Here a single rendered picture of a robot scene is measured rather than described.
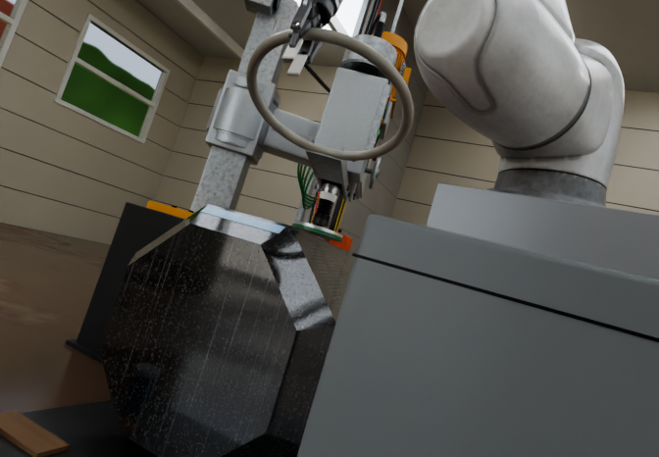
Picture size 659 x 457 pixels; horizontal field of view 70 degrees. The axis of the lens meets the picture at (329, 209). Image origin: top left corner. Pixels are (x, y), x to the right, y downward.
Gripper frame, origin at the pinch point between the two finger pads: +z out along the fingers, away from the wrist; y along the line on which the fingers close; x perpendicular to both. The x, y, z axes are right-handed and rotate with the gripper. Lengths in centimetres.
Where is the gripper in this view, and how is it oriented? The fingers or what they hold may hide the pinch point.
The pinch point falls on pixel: (294, 58)
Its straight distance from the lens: 116.4
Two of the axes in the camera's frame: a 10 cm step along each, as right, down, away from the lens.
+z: -2.9, 8.2, -4.9
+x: -9.4, -1.4, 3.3
